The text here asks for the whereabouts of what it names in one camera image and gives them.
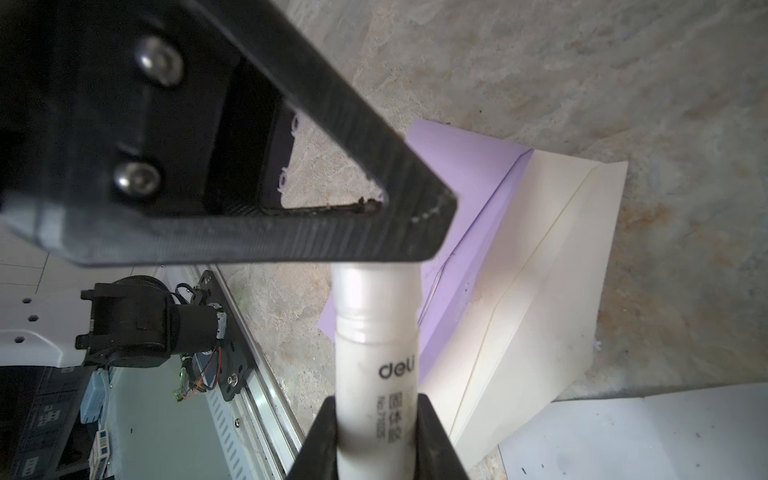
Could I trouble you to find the right circuit board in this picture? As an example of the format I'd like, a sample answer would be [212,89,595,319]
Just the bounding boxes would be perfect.
[173,349,221,402]

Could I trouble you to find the white paper sheet underneath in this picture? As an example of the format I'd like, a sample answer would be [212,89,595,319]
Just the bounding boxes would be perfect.
[499,383,767,479]

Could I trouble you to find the purple envelope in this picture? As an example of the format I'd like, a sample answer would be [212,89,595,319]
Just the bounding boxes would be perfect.
[318,119,533,379]

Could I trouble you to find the cream envelope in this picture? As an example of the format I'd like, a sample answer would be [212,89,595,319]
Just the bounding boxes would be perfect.
[422,150,628,468]

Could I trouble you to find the white glue stick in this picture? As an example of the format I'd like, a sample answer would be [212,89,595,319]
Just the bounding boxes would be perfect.
[331,263,422,479]

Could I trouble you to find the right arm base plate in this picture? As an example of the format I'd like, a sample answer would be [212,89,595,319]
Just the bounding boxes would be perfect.
[198,266,256,402]

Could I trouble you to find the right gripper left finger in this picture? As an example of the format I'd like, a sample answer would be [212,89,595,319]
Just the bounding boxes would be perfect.
[1,1,457,267]

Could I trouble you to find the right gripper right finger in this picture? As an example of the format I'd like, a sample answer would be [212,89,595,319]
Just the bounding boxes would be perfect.
[287,393,469,479]

